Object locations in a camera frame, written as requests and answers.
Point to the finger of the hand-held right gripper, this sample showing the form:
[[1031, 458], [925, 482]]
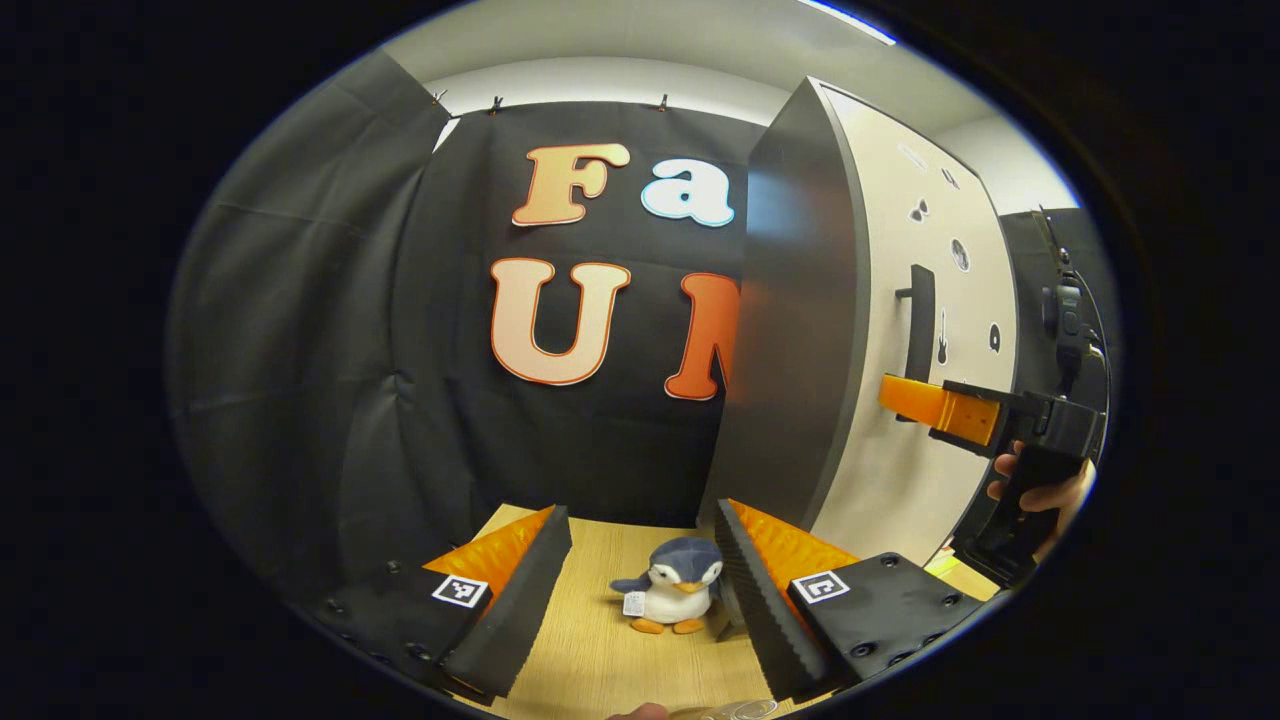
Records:
[[920, 400]]

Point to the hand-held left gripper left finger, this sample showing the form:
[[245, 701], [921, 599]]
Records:
[[520, 600]]

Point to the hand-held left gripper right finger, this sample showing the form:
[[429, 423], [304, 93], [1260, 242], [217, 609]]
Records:
[[760, 610]]

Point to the white cabinet door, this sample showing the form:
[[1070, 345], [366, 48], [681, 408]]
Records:
[[890, 480]]

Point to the penguin plush toy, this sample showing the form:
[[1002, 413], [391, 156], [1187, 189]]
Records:
[[672, 600]]

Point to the black backdrop cloth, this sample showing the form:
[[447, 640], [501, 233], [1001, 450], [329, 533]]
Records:
[[300, 350]]

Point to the ceiling light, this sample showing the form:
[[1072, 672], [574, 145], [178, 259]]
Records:
[[850, 20]]

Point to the black camera stand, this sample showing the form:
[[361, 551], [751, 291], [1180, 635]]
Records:
[[1065, 320]]

